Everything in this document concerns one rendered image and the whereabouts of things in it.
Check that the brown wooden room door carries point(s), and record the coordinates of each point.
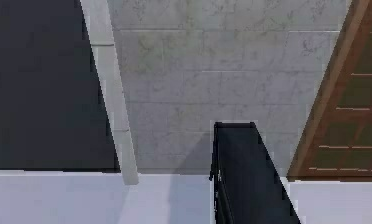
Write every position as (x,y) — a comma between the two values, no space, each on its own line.
(347,126)

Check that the white door frame post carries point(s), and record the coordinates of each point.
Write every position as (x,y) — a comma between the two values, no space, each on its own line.
(109,80)

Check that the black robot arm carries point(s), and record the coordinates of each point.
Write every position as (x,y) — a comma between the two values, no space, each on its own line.
(242,173)

